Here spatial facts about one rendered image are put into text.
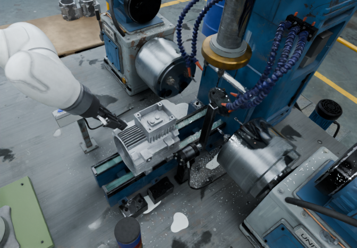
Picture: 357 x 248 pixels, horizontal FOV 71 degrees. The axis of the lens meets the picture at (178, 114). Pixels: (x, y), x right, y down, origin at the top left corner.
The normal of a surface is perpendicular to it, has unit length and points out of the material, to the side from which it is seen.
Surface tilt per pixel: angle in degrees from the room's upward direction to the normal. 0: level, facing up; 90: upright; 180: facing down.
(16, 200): 2
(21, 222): 2
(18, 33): 13
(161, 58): 28
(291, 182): 0
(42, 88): 84
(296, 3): 90
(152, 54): 36
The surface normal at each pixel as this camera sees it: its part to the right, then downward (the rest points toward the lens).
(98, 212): 0.08, -0.64
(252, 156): -0.44, -0.23
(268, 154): -0.20, -0.46
